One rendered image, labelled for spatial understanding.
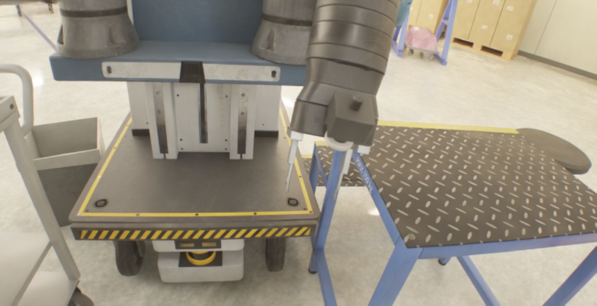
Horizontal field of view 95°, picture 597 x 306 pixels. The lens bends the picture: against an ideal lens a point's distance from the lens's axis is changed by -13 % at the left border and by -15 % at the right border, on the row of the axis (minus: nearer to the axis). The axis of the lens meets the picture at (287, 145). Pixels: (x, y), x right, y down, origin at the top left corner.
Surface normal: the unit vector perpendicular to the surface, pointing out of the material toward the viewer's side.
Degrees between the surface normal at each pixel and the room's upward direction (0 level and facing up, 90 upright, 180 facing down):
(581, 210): 0
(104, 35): 70
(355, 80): 75
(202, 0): 90
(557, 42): 90
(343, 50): 66
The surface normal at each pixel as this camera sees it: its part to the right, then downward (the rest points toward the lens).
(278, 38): -0.28, 0.14
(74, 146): 0.47, 0.50
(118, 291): 0.11, -0.85
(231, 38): 0.15, 0.53
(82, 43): 0.13, 0.21
